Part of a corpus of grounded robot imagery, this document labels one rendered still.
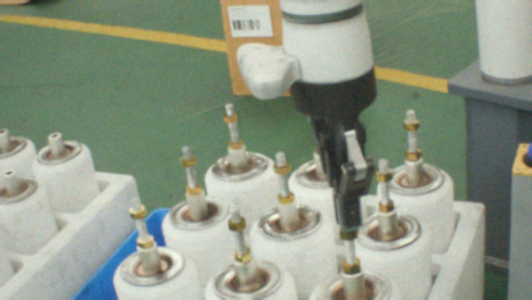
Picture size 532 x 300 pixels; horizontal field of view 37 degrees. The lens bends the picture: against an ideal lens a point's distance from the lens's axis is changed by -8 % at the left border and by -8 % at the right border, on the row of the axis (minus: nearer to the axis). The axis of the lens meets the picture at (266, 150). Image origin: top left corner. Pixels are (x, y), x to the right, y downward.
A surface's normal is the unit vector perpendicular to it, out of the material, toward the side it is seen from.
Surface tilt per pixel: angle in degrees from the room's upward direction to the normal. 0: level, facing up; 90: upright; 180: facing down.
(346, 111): 90
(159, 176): 0
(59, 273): 90
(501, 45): 90
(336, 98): 90
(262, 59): 6
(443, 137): 0
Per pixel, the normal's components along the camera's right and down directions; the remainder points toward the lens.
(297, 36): -0.72, 0.27
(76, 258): 0.91, 0.07
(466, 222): -0.14, -0.89
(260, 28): -0.36, 0.46
